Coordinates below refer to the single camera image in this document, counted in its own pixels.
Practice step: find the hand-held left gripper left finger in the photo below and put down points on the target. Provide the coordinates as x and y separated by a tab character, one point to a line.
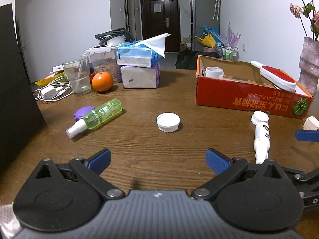
99	159

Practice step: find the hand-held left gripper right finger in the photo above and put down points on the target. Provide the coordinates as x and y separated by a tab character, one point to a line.
216	161

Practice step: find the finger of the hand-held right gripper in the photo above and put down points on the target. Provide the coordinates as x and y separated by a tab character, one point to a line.
310	179
307	136

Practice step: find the green spray bottle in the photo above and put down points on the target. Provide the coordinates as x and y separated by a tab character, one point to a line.
102	115

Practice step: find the small white squeeze bottle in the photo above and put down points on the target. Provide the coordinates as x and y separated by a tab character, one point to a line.
261	142

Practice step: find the purple ridged cap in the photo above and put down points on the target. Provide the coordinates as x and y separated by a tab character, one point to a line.
80	112

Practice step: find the red cardboard box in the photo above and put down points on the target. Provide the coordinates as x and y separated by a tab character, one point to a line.
224	97

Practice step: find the red and white lint brush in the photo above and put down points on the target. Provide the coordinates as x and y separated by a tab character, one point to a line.
276	76

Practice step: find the white plastic container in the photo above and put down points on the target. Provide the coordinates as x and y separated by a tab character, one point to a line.
214	72

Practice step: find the small beige cube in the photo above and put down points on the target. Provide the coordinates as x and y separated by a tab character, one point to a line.
311	124

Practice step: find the small white round cap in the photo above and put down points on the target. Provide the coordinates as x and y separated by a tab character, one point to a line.
259	117

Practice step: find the white ribbed jar lid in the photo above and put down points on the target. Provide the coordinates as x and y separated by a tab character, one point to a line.
168	123

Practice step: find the textured pink vase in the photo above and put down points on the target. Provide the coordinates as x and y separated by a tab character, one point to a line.
309	67

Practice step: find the orange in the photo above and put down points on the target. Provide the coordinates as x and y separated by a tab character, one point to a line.
102	81

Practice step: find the clear plastic cup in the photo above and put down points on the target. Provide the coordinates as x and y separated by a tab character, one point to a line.
77	84

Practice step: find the small red object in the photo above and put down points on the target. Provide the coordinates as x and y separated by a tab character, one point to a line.
91	76

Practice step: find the white power adapter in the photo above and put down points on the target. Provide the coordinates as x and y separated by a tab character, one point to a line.
49	92

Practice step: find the purple tissue pack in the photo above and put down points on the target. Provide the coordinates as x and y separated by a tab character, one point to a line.
139	77

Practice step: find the white straw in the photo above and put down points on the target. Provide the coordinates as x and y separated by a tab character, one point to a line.
79	69

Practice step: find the clear nut storage container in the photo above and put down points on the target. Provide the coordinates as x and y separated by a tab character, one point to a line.
104	67

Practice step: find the small white box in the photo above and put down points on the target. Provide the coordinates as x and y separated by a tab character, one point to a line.
58	68

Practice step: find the blue tissue pack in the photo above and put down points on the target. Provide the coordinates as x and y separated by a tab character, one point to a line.
134	57

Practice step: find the black paper bag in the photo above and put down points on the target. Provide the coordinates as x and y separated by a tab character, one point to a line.
15	92

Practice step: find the yellow bag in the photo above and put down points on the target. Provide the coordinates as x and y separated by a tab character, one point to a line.
208	41

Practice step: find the dried pink rose bouquet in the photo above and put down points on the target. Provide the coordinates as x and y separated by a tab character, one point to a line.
296	10

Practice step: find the blue bag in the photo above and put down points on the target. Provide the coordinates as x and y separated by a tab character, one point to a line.
211	31

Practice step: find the dark wooden door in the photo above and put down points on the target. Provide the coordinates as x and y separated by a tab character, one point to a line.
172	25

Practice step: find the grey refrigerator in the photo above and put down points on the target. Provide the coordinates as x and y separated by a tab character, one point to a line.
203	12

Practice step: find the white hanging umbrella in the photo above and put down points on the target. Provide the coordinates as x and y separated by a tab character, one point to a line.
216	3

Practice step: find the paper note on door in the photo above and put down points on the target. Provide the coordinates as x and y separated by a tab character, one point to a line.
157	7

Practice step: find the purple wall sticker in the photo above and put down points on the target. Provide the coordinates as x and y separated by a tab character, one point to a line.
233	34

